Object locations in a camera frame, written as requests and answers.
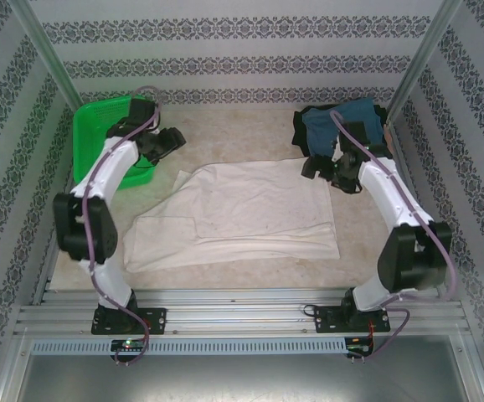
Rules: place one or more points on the white cloth towel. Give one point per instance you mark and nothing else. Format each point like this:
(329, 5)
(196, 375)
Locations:
(246, 209)

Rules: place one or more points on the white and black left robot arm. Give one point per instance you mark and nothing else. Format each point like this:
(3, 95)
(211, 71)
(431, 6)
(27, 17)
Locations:
(112, 167)

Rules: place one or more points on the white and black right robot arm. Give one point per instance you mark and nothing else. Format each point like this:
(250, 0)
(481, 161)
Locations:
(386, 197)

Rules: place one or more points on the blue folded t-shirt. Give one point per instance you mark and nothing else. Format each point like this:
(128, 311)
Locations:
(321, 130)

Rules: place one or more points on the pink folded cloth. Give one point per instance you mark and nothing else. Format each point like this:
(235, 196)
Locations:
(388, 136)

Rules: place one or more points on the green plastic basket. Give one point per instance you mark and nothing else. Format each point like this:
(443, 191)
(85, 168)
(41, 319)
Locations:
(93, 125)

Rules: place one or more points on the small controller circuit board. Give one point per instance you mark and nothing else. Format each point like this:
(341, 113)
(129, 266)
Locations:
(129, 344)
(360, 345)

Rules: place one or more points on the grey sheet metal shelf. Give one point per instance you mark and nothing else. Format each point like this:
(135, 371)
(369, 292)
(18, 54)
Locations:
(242, 377)

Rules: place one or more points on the aluminium side rail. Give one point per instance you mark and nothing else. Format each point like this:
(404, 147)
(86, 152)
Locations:
(418, 197)
(43, 280)

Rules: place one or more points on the aluminium frame post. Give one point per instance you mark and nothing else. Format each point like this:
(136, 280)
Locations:
(49, 54)
(426, 54)

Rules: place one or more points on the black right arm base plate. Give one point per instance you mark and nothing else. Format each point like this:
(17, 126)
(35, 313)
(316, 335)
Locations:
(327, 320)

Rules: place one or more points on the aluminium mounting rail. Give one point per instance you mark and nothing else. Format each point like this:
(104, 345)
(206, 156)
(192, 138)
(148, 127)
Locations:
(233, 310)

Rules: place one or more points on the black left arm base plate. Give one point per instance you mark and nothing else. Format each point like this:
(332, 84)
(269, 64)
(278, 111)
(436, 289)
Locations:
(154, 320)

